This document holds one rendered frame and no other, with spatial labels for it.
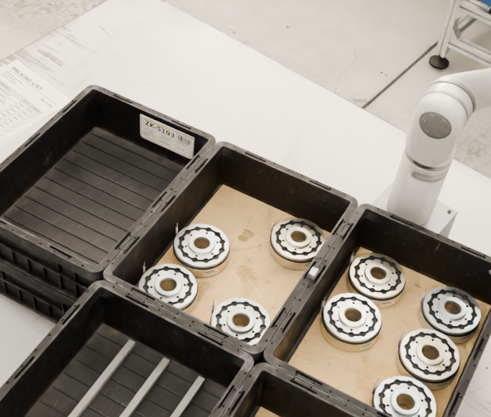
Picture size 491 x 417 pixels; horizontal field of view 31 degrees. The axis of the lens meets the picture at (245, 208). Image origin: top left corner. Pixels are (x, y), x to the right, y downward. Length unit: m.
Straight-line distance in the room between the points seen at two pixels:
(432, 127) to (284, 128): 0.57
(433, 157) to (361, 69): 1.85
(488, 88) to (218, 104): 0.77
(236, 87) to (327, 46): 1.40
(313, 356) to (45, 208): 0.58
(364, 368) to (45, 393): 0.52
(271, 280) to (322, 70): 1.91
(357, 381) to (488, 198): 0.69
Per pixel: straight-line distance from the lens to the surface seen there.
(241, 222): 1.67
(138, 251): 1.52
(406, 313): 1.59
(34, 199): 1.72
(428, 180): 1.68
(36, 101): 2.13
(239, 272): 1.59
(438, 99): 1.56
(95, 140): 1.83
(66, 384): 1.46
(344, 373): 1.49
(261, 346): 1.38
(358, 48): 3.56
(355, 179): 1.98
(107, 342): 1.50
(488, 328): 1.49
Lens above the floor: 2.07
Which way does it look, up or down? 47 degrees down
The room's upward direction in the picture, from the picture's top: 7 degrees clockwise
